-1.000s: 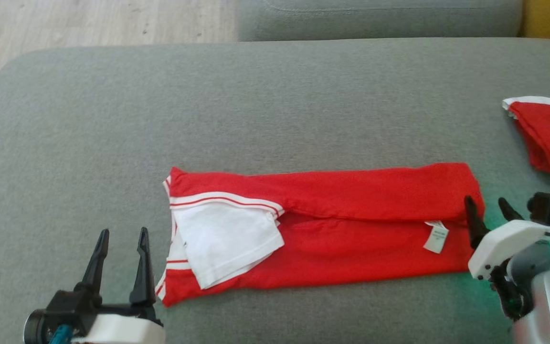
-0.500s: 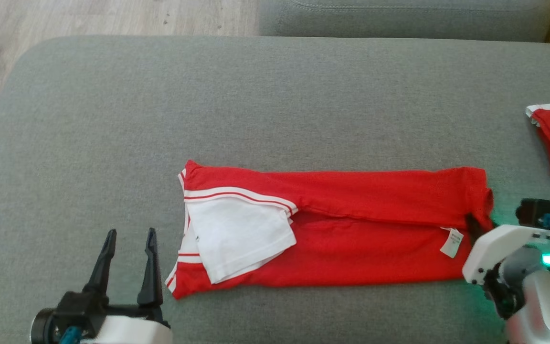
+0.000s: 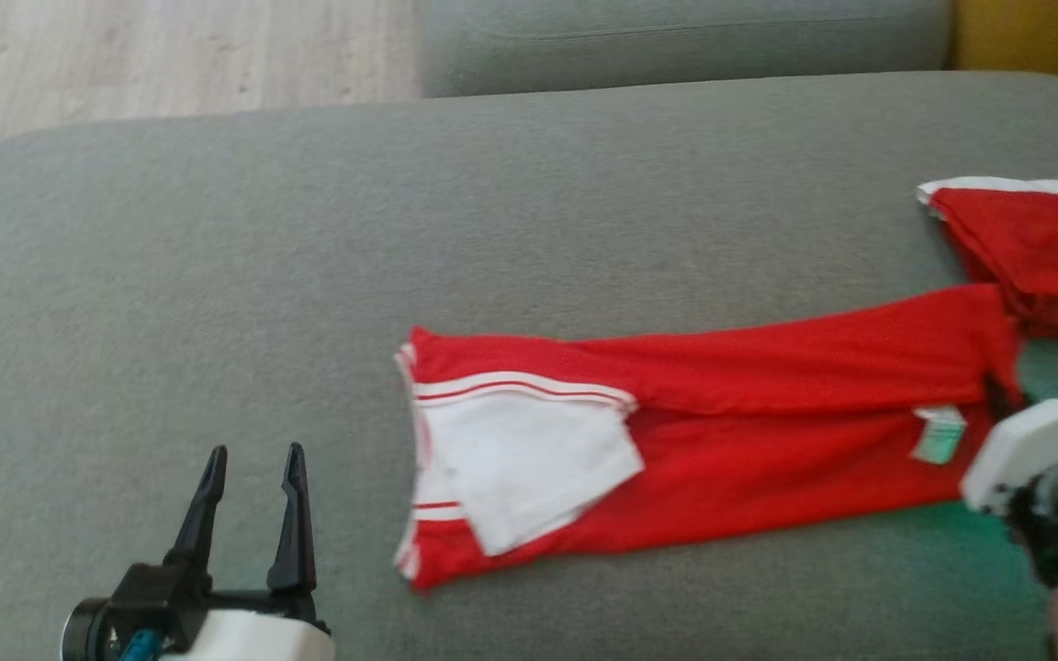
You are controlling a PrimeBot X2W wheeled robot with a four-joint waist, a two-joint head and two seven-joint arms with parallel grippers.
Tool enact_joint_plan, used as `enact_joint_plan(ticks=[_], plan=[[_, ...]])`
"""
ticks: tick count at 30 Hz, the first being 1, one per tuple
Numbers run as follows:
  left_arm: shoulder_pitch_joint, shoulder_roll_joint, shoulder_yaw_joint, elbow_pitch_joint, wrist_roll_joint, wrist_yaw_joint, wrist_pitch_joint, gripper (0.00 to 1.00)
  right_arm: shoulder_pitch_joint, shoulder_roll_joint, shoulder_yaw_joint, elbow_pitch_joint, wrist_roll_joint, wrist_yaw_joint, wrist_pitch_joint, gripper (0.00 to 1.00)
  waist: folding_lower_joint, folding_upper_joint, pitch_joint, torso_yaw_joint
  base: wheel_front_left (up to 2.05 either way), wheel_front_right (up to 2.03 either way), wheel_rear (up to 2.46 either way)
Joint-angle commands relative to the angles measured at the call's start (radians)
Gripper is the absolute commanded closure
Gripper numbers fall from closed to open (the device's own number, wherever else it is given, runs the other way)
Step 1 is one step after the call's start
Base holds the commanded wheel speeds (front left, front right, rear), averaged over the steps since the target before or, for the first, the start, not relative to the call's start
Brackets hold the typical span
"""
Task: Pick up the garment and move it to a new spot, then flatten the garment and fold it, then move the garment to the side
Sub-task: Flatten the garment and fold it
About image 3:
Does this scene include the red shorts with white trim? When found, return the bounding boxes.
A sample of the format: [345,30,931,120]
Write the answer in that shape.
[917,176,1058,341]

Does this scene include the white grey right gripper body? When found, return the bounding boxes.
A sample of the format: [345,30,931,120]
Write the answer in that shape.
[961,398,1058,515]

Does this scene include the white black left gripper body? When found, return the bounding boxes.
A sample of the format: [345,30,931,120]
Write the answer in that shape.
[162,588,337,661]

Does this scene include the red white lettered jersey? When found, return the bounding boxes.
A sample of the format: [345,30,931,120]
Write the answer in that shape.
[393,283,1028,591]

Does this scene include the yellow sofa back cushion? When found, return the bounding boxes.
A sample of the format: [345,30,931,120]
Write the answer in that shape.
[954,0,1058,95]

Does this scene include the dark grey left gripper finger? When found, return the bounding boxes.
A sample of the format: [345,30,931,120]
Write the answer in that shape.
[266,442,319,594]
[164,445,229,576]

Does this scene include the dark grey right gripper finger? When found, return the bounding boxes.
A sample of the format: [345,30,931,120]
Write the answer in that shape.
[985,372,1026,423]

